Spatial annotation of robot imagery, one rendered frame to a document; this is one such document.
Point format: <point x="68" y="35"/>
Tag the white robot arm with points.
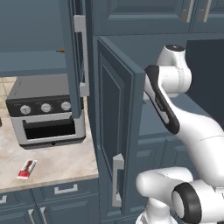
<point x="201" y="137"/>

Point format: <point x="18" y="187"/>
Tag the blue wide drawer front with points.
<point x="84" y="191"/>

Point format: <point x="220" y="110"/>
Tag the blue tall cabinet door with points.
<point x="128" y="122"/>

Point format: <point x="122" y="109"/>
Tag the red and white bar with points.
<point x="26" y="170"/>

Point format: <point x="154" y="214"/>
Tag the blue narrow drawer front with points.
<point x="17" y="199"/>

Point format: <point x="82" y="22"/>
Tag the blue open upper cabinet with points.
<point x="32" y="35"/>

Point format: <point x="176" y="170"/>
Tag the small brass cabinet hinge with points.
<point x="60" y="51"/>

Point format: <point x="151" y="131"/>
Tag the grey toaster oven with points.
<point x="40" y="87"/>

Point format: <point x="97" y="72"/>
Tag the blue base cabinet door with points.
<point x="73" y="211"/>
<point x="14" y="217"/>

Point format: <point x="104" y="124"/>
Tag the blue upper cabinet door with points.
<point x="70" y="73"/>

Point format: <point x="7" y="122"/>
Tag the blue overhead cabinet door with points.
<point x="140" y="14"/>
<point x="215" y="17"/>

